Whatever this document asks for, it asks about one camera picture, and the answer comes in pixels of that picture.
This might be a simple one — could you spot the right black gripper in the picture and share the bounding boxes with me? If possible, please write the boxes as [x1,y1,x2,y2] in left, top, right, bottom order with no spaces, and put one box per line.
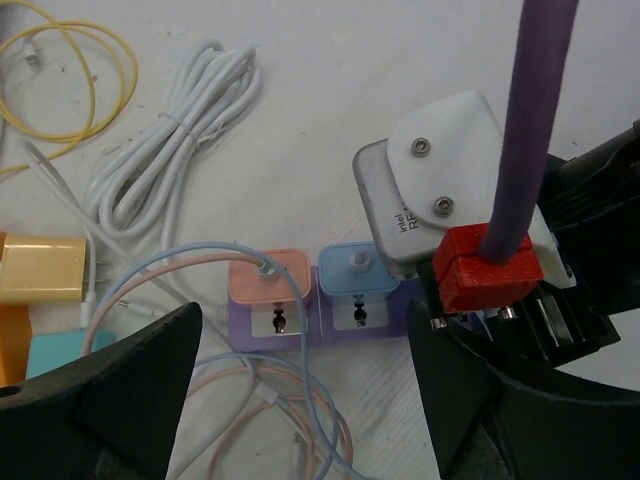
[417,119,640,366]

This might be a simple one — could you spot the purple strip white cord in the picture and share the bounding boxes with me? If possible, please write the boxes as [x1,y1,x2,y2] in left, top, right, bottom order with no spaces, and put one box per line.
[83,40,262,251]

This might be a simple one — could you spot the orange power strip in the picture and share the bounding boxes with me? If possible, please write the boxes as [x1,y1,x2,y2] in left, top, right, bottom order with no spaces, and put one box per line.
[1,231,32,387]

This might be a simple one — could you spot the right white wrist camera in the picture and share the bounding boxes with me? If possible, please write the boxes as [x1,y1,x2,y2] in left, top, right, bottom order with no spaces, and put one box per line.
[352,89,576,290]

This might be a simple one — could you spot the purple power strip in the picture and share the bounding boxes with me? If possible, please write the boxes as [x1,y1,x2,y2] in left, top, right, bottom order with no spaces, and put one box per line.
[227,273,425,352]

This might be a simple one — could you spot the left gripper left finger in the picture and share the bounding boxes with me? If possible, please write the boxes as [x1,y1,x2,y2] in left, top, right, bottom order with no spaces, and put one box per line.
[1,303,202,479]

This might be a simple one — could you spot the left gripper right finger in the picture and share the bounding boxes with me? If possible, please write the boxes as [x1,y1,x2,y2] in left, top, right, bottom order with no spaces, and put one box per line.
[408,301,639,479]

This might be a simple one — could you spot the blue charger plug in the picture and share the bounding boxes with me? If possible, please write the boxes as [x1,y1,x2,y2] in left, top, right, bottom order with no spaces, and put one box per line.
[317,241,400,305]

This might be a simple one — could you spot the light blue usb cable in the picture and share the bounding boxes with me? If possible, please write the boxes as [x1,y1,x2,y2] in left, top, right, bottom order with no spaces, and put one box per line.
[92,240,374,480]

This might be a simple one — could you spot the pink usb cable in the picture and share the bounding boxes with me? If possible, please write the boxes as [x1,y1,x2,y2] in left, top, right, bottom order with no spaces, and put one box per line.
[82,252,354,480]

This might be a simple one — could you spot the teal charger plug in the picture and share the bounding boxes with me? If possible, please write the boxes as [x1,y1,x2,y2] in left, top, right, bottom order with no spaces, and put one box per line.
[26,329,86,379]

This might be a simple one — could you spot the white usb cable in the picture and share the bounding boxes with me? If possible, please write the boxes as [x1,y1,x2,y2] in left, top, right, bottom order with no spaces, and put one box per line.
[0,39,231,351]

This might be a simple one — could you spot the pink charger plug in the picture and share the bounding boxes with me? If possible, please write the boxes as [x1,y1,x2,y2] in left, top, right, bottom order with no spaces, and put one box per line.
[228,249,312,307]

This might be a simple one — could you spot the yellow charger plug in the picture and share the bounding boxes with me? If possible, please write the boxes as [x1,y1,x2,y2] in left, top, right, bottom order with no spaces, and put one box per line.
[1,234,102,305]

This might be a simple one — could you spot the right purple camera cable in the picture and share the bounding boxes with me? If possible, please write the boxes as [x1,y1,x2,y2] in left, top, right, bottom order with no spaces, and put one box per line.
[482,0,581,264]

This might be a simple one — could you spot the yellow usb cable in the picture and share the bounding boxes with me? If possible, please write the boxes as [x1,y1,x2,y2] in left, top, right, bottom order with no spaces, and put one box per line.
[0,0,139,176]

